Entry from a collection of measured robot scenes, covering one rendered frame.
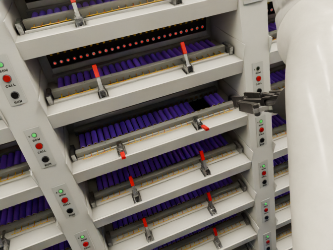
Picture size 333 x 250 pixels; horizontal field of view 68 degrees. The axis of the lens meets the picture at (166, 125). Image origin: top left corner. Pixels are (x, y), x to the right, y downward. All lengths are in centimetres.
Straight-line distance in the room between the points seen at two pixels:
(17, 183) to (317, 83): 80
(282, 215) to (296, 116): 110
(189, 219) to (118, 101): 56
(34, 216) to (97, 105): 45
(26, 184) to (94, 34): 48
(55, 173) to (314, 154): 70
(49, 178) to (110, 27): 46
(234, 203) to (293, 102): 87
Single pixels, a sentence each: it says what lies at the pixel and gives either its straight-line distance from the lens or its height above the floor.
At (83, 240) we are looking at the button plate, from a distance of 95.
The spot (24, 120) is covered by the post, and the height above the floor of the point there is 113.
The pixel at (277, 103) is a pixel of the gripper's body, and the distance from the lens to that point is 55.
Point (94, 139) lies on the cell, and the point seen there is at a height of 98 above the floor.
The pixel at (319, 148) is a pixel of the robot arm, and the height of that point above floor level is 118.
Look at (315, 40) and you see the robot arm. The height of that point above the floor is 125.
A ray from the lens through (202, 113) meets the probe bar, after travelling 87.
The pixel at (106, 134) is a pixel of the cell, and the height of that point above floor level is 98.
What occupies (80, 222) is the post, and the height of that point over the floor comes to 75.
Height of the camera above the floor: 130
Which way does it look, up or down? 24 degrees down
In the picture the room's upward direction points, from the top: 13 degrees counter-clockwise
